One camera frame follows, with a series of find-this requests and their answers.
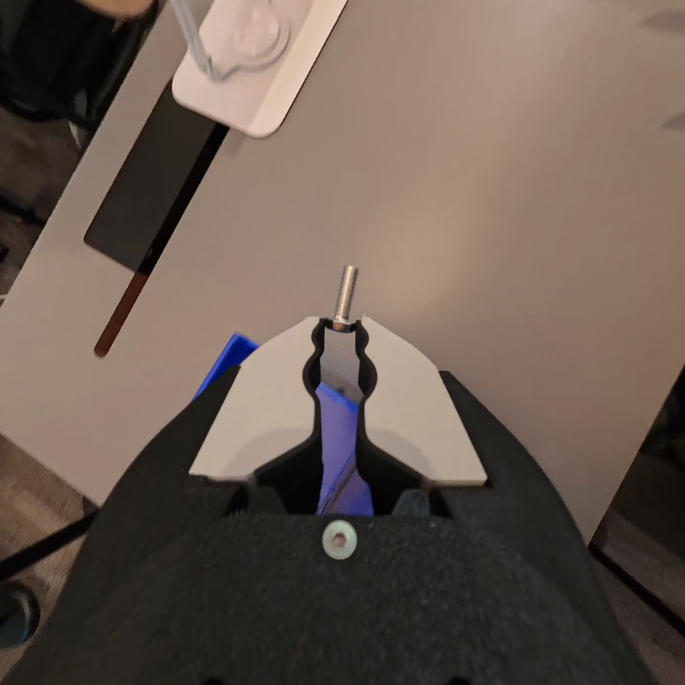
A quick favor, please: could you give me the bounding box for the silver bolt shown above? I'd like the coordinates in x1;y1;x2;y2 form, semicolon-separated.
333;265;360;334

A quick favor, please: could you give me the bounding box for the black table cable cover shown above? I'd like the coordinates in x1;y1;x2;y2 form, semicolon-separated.
84;86;228;271

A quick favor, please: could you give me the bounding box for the blue plastic bin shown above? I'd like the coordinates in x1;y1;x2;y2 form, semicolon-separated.
192;332;375;517

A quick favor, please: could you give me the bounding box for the black caster wheel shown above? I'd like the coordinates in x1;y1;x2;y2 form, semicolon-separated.
0;580;41;645

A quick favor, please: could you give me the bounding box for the black mesh office chair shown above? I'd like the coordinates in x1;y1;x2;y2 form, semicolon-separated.
0;0;161;129

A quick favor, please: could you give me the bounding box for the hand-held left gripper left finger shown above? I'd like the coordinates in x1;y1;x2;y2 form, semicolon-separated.
189;316;324;514

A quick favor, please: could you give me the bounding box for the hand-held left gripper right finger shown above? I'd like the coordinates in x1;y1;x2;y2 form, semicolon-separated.
350;316;489;517

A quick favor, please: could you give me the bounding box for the white board stand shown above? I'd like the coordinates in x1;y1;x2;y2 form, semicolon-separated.
171;0;349;139

